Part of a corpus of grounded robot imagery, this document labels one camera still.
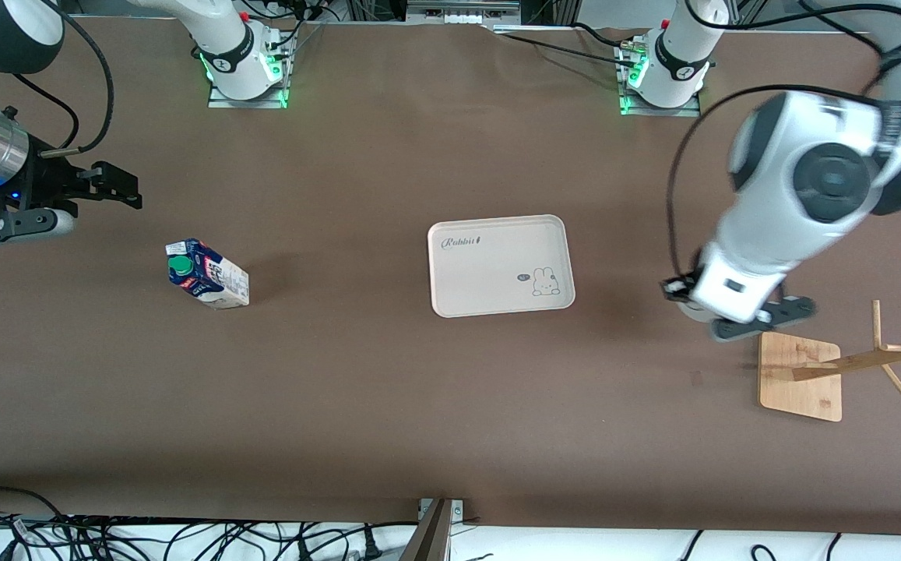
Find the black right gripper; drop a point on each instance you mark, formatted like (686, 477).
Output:
(47, 182)

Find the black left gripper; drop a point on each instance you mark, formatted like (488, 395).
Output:
(675, 287)

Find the blue white milk carton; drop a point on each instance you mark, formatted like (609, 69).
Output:
(209, 274)

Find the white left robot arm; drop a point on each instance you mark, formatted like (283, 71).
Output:
(800, 195)

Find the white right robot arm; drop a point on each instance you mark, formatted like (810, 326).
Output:
(226, 43)

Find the wooden cup rack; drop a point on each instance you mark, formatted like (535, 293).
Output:
(800, 374)

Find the cream rabbit print tray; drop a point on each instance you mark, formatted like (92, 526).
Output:
(497, 269)

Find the grey power strip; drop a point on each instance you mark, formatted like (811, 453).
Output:
(462, 9)

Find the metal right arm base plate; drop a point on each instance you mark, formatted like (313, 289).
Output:
(248, 100)

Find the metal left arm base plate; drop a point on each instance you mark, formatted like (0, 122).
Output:
(656, 109)

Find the metal frame bracket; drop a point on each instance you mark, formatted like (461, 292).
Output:
(434, 530)

